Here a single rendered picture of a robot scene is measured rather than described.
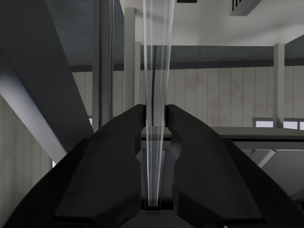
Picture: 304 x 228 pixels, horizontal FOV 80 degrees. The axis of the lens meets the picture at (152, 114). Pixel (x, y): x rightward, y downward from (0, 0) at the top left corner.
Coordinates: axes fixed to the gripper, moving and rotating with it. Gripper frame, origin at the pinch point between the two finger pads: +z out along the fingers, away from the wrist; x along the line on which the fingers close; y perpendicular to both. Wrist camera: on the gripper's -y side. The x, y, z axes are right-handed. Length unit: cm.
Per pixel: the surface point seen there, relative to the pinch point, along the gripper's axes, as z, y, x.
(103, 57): 31.0, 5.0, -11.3
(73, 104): 4.8, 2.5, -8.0
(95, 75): 28.8, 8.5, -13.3
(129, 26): 50, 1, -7
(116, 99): 308, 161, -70
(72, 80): 5.8, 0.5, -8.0
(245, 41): 74, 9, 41
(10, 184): 238, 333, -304
